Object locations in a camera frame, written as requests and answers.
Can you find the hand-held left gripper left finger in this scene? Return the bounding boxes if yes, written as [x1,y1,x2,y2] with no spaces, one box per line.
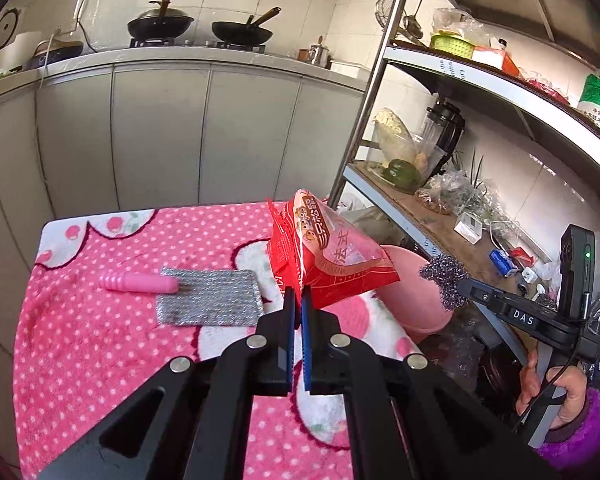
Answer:
[37,286,298,480]

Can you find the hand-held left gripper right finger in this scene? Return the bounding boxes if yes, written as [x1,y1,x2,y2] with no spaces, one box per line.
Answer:
[300,285,563,480]

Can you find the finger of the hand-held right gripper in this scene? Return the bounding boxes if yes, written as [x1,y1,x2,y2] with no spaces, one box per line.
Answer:
[455,277,511,313]

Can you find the steel wool scourer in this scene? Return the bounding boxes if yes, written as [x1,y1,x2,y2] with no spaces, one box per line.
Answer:
[419,254,473,311]

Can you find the pink plastic basin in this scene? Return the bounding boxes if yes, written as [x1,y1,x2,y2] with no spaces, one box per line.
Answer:
[375,244,455,336]

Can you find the red snack packet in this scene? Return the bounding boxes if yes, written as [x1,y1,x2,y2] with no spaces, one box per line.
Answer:
[266,189,400,311]

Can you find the person's right hand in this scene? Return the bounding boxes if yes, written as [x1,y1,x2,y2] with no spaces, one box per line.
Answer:
[515,347,588,431]

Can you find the blue packet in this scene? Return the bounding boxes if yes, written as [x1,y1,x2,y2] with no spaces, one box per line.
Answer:
[490,249,518,277]

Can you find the small white box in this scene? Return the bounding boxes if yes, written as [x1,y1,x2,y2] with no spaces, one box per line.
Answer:
[454,214,483,245]

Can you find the cardboard shelf liner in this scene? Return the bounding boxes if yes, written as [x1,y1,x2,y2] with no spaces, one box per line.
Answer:
[352,162,561,311]

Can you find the silver scouring cloth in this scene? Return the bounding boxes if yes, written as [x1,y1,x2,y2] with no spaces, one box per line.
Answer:
[155,266,265,328]

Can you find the clear bag of green onions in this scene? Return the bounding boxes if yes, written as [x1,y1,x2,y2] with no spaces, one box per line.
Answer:
[430,150,518,241]

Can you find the bag of brown nuts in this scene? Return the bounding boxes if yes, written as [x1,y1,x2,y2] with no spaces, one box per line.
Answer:
[415,185,453,216]

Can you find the white sack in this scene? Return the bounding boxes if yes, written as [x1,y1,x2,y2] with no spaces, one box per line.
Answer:
[337,192,396,241]

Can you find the green bell pepper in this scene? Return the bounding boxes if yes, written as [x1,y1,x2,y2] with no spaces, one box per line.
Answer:
[384,159,423,190]

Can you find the clear plastic bowl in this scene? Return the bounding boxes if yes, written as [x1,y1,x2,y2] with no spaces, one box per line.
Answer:
[370,125,431,193]

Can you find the black blender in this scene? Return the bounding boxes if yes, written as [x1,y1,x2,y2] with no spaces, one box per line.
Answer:
[420,101,466,181]

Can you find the napa cabbage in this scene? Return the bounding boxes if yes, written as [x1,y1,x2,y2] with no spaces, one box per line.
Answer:
[372,108,418,161]

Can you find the bag of red chilies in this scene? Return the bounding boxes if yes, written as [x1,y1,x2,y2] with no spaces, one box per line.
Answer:
[525,77,573,106]

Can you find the metal shelf rack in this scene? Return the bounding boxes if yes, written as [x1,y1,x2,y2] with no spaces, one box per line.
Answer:
[327,0,600,361]

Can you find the pink polka dot blanket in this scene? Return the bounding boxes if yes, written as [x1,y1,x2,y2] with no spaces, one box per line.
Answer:
[12,201,423,480]

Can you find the orange and white box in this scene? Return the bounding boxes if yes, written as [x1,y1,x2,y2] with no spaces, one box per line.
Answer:
[472,45,521,77]

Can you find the grey kitchen counter cabinets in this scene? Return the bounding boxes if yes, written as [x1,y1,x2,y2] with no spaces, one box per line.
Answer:
[0,47,373,271]

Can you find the green plastic basket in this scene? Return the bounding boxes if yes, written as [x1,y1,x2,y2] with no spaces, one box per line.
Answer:
[430,32,476,58]

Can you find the white lidded container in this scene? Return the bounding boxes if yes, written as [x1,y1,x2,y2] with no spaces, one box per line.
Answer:
[329,59,372,79]

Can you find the small steel pot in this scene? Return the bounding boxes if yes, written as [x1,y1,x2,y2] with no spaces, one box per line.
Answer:
[307,35,331,67]

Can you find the metal ladle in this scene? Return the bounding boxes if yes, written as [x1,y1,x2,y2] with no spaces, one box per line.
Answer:
[402,0,428,41]

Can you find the gas stove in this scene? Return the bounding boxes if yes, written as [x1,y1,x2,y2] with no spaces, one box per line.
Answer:
[128,37,266,52]

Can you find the black wok with lid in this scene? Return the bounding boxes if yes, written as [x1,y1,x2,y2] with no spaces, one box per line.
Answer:
[127,0,195,41]

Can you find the dark induction cooker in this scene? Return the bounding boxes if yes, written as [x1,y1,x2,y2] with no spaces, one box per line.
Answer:
[22,40,84,71]

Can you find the pink handled tool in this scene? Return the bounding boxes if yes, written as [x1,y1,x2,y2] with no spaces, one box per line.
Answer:
[99,269,182,295]

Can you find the wire strainer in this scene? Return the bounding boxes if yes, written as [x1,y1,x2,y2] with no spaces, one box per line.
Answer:
[376,0,396,31]

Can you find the black wok with wooden handle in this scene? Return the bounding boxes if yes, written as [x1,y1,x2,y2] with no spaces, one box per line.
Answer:
[211,6,282,46]

